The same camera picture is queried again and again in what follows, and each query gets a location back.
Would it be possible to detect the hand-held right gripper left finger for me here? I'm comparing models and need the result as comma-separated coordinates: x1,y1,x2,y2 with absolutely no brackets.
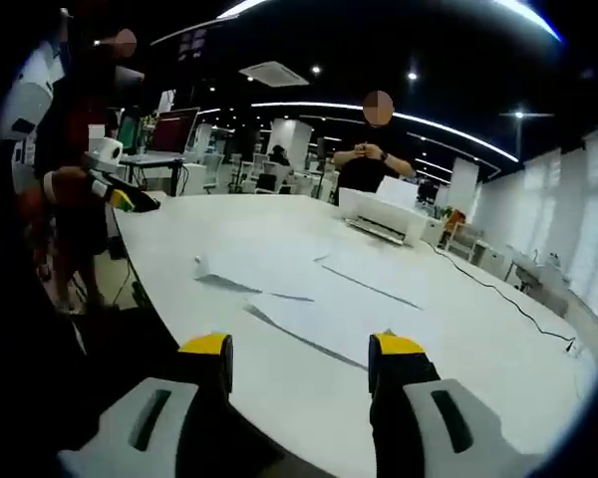
57,332,234,478

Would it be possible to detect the white table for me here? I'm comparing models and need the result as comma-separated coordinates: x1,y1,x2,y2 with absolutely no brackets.
109,192,598,478

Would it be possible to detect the person's left hand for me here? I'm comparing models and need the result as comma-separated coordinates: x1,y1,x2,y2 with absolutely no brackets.
54,166,97,206

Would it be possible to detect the wide ceiling light strip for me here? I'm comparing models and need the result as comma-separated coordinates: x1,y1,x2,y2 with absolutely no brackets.
213,0,565,44

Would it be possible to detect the white monitor desk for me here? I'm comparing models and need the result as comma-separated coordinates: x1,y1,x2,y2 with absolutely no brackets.
118,150,186,198

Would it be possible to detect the dark hanging display screen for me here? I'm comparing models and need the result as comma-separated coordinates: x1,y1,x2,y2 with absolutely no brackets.
176,27,209,62

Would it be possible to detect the desktop computer monitor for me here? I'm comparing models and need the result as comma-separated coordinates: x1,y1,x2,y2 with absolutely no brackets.
150,106,201,155

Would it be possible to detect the green panel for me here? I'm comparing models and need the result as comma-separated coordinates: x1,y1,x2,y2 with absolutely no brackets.
117,113,142,149

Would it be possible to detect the row of white office chairs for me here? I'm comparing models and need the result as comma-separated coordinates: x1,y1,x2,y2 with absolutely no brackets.
198,148,340,198

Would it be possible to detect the orange chair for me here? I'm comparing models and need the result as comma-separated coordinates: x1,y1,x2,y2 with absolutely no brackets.
446,207,468,233

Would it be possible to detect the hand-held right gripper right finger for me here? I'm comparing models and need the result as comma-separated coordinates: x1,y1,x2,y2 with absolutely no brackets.
367,331,534,478

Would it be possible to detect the ceiling air vent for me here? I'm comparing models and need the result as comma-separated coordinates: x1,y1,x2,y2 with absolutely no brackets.
238,62,311,87

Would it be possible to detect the black power cable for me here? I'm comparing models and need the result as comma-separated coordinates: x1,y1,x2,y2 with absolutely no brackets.
421,241,579,356

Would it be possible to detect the white paper sheet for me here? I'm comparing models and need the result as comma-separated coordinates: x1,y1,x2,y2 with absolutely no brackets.
192,251,428,374

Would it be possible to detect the blue white wall poster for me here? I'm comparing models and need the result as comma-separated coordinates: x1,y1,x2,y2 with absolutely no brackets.
0,39,69,178

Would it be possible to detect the white printer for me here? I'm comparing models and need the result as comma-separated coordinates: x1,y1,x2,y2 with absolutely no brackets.
337,176,428,248

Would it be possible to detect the thin ceiling light strip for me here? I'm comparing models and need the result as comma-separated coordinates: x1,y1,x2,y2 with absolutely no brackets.
251,102,520,163

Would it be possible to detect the white side desk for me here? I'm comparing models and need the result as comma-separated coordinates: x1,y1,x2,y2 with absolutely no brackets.
501,243,572,313

